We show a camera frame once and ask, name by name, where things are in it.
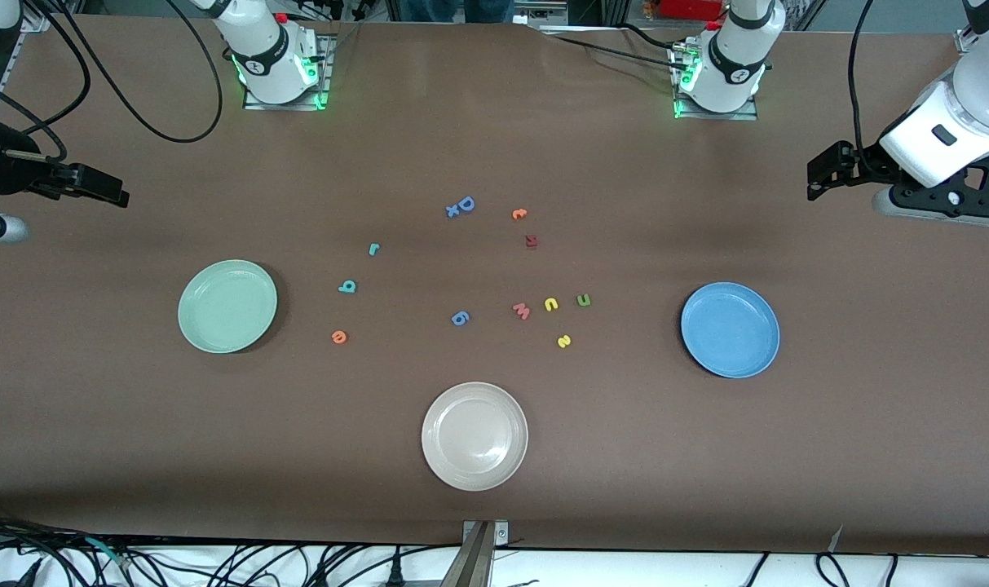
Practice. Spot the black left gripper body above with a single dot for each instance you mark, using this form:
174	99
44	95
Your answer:
863	161

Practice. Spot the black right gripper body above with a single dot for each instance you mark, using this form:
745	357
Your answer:
11	173

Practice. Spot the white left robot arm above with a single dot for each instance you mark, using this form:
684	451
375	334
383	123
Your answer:
735	57

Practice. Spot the blue plate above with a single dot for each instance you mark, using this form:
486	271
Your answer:
730	330

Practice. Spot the mint green plate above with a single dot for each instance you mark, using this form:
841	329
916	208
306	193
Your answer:
227	306

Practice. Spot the red box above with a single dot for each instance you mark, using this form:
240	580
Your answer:
690	8

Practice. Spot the pink foam letter w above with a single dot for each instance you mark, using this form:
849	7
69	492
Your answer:
522	312

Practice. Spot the brown table cover mat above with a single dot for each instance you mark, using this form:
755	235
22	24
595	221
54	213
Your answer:
494	147

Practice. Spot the grey metal fixture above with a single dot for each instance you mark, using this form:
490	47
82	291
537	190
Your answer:
531	15

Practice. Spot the blue foam letter D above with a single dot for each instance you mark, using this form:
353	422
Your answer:
472	204

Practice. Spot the blue foam number 6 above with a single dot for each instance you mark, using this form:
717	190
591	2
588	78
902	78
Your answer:
465	320

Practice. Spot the person in blue jeans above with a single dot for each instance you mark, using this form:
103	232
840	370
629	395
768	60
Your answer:
461	10

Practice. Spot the beige plate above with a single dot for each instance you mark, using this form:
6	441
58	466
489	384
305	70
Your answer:
474	436

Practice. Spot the black power plug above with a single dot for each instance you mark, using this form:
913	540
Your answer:
395	575

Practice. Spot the aluminium table corner rail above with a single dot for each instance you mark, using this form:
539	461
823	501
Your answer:
965	39
36	20

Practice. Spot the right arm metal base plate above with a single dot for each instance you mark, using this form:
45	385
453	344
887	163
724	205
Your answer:
253	104

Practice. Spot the aluminium frame post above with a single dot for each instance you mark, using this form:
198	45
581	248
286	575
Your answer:
612	10

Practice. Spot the aluminium profile bracket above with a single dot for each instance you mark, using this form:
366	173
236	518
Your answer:
474	562

